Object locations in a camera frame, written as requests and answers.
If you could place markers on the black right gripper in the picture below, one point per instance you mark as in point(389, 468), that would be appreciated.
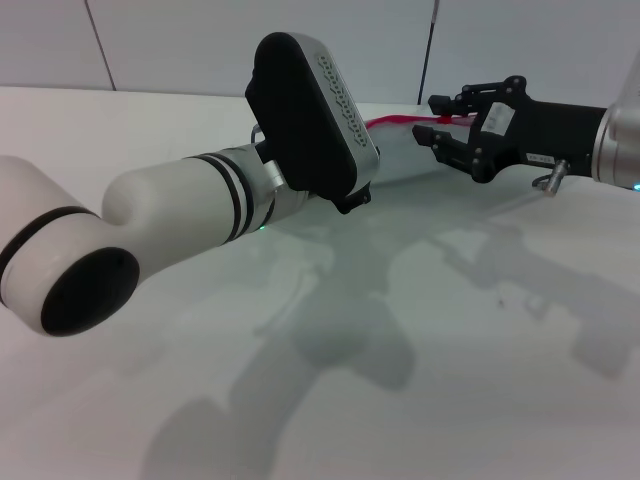
point(550, 135)

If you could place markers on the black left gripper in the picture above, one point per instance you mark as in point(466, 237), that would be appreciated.
point(351, 204)

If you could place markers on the clear red-zip document bag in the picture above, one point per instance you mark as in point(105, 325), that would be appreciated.
point(400, 155)

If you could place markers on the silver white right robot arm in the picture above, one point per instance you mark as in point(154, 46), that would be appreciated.
point(622, 145)

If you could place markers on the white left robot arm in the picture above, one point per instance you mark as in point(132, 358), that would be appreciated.
point(170, 210)

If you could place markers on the silver plug on left wrist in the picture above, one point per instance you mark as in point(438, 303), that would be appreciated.
point(274, 174)

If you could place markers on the silver plug on wrist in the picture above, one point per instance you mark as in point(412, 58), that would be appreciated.
point(554, 177)
point(274, 174)

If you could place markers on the silver plug on right wrist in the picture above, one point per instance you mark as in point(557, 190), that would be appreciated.
point(554, 177)

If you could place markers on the black silver wrist camera box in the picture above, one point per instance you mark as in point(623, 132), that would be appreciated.
point(300, 120)

